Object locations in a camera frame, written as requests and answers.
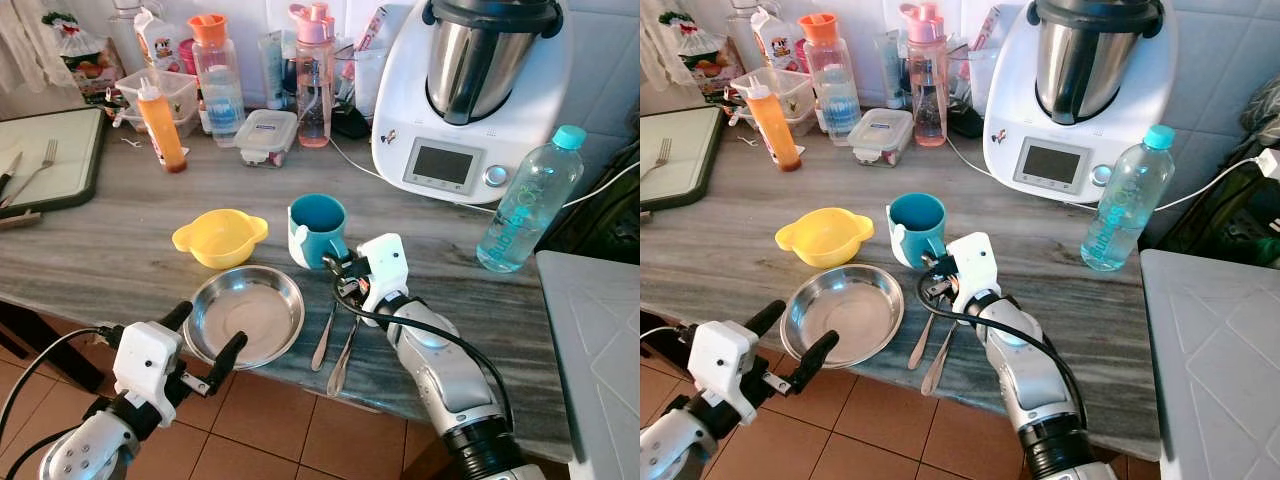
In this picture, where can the clear open plastic tub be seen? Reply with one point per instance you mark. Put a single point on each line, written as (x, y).
(795, 90)
(180, 90)

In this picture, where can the brown wooden stick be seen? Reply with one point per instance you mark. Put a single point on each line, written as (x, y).
(15, 220)

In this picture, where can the white plastic folding table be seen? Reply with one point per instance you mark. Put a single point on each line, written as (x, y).
(595, 330)
(1215, 340)

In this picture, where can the clear plastic cup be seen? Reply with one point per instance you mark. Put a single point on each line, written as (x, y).
(362, 85)
(978, 80)

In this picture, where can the white printed bottle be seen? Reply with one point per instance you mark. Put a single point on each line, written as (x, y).
(775, 40)
(158, 40)

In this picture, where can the printed food package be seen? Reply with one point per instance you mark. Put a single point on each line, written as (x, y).
(85, 60)
(705, 60)

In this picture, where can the steel fork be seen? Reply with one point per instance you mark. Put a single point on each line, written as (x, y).
(662, 150)
(47, 152)
(320, 350)
(918, 350)

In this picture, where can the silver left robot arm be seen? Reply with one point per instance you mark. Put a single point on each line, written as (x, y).
(85, 450)
(680, 450)

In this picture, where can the pink striped carton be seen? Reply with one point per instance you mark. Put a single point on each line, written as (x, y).
(368, 25)
(990, 25)

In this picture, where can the small black object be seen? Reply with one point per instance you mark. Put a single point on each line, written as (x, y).
(965, 120)
(350, 120)

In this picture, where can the white board with green rim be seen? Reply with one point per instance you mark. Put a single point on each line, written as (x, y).
(690, 180)
(75, 170)

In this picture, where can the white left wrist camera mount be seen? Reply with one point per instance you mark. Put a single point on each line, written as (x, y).
(722, 358)
(145, 355)

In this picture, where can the clear lidded food container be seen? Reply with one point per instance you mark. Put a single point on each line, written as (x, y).
(265, 130)
(880, 130)

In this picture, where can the stainless steel plate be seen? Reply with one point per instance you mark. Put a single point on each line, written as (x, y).
(850, 312)
(250, 315)

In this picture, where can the black bag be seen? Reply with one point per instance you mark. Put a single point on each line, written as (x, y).
(600, 215)
(1225, 220)

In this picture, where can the clear bottle with teal cap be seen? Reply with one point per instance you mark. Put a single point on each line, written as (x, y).
(1125, 205)
(525, 210)

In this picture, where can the clear bottle with orange cap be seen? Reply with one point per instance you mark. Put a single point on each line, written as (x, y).
(832, 90)
(218, 90)

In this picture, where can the teal ceramic mug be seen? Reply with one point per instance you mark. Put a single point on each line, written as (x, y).
(320, 240)
(920, 238)

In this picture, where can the pink drinking bottle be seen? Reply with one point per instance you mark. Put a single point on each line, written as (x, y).
(313, 90)
(925, 90)

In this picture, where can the steel spoon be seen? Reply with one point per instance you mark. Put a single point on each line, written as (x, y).
(340, 375)
(935, 375)

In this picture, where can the pink plastic cup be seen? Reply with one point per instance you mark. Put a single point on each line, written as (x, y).
(187, 58)
(801, 55)

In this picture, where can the white lace curtain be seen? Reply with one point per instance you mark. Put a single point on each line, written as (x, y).
(660, 45)
(25, 45)

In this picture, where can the yellow plastic bowl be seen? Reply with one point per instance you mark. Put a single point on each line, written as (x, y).
(825, 240)
(220, 240)

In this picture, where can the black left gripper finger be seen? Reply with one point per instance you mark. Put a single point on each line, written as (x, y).
(228, 358)
(175, 316)
(765, 316)
(815, 358)

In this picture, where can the grey patterned cushion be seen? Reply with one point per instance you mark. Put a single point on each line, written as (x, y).
(1262, 125)

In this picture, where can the orange sauce squeeze bottle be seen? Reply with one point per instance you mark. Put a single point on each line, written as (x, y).
(777, 135)
(163, 130)

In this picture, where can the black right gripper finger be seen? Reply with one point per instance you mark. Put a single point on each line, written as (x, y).
(332, 262)
(930, 264)

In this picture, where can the white power adapter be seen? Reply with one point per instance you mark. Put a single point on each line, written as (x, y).
(1268, 164)

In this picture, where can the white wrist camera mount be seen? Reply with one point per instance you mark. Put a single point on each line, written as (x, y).
(722, 358)
(975, 265)
(145, 355)
(385, 265)

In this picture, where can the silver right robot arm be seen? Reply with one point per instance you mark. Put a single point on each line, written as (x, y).
(440, 370)
(1035, 375)

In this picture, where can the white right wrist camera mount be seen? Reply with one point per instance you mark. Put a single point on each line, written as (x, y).
(385, 265)
(975, 265)

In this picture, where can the white kitchen cooking machine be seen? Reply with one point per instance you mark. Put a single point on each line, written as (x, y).
(1090, 60)
(470, 60)

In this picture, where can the clear glass jar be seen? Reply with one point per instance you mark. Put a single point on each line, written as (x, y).
(120, 30)
(740, 30)

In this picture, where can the grey wood dining table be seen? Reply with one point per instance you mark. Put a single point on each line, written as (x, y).
(130, 250)
(735, 260)

